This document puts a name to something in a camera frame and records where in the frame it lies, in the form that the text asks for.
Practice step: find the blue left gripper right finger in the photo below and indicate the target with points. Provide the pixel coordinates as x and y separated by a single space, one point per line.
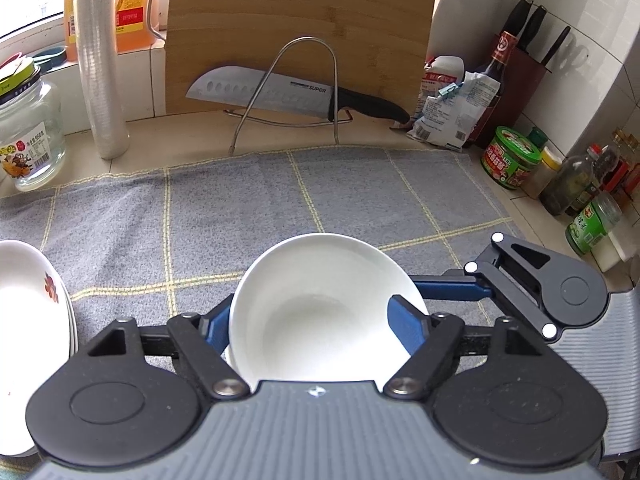
409 325

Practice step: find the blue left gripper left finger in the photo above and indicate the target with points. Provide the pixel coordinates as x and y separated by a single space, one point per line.
214 326

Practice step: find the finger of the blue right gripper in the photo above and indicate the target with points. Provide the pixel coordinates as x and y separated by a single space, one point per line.
453 287

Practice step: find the large white ceramic bowl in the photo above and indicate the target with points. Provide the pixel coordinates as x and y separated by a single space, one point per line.
313 308

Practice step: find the white plastic container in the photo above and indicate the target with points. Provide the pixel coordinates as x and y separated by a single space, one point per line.
619 246

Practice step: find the green label glass jar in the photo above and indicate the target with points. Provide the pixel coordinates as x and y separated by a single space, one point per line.
593 222

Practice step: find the grey checked dish mat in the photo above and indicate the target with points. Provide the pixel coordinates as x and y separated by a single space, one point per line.
159 242

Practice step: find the dark green oil bottle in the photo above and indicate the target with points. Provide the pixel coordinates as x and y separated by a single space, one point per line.
571 180

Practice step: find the green lid sauce tub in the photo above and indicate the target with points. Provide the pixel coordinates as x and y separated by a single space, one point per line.
510 158

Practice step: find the yellow lid spice jar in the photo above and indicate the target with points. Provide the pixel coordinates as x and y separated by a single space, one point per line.
549 165

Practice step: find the red cap sauce bottle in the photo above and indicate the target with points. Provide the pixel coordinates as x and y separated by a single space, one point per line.
613 162

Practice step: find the white seasoning bag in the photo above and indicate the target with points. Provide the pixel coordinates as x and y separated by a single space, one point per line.
451 102

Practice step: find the white plate fruit pattern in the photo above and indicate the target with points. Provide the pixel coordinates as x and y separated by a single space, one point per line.
38 336

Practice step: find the dark red knife block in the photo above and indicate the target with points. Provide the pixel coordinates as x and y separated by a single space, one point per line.
523 74

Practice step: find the dark soy sauce bottle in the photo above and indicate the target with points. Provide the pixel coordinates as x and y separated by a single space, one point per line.
495 70

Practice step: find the clear glass honey jar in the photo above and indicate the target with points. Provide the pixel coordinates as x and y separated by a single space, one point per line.
32 135

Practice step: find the bamboo cutting board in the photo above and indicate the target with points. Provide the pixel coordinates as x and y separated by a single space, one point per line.
377 47

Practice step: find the orange oil jug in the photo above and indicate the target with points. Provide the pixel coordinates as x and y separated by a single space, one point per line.
132 32

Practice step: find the plastic wrap roll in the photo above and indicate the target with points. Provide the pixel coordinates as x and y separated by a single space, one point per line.
97 54

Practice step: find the steel wire board rack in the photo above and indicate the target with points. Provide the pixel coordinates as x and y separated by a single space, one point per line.
310 92

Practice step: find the santoku knife black handle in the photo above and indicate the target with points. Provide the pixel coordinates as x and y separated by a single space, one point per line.
233 85

